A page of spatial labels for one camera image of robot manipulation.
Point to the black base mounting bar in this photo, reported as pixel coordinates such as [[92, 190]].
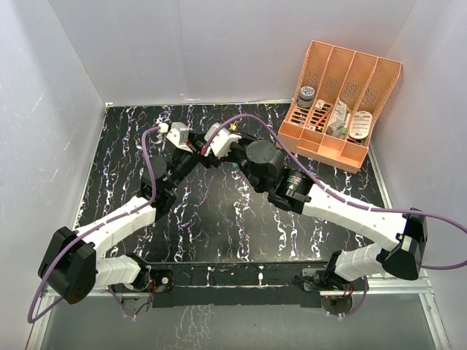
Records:
[[234, 283]]

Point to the white oval blister pack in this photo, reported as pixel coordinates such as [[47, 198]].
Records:
[[360, 125]]

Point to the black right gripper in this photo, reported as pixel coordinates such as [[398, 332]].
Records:
[[244, 139]]

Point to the red pencil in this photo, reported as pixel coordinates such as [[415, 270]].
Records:
[[322, 118]]

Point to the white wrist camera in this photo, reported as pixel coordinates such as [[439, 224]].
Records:
[[220, 145], [178, 135]]

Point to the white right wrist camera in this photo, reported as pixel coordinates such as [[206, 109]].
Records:
[[220, 145]]

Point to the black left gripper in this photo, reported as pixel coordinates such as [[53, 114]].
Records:
[[195, 142]]

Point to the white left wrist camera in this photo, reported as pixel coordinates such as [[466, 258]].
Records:
[[178, 135]]

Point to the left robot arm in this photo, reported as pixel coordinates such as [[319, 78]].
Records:
[[75, 262]]

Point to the white paper packet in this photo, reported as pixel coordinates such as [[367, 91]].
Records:
[[340, 111]]

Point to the orange plastic desk organizer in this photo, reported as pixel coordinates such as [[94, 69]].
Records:
[[363, 81]]

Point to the grey round jar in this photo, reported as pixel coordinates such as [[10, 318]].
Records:
[[306, 97]]

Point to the small white card box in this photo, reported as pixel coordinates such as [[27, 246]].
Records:
[[320, 104]]

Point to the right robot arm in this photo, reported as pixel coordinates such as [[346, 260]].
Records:
[[398, 240]]

